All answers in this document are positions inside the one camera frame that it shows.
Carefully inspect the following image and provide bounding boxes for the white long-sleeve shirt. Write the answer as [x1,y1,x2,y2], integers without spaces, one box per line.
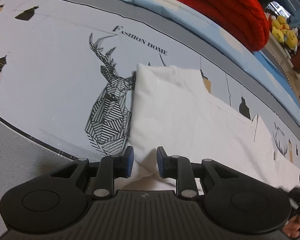
[115,64,300,190]

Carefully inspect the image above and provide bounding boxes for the person right hand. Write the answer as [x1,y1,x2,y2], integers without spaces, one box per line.
[282,215,300,239]

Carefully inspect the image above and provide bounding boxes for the grey printed bed cover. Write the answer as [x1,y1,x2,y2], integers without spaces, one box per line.
[0,0,300,205]

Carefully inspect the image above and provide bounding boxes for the yellow plush toys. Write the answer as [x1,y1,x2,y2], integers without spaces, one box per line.
[271,15,298,51]

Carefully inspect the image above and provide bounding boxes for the red folded blanket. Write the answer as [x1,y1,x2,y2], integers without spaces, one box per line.
[178,0,269,51]

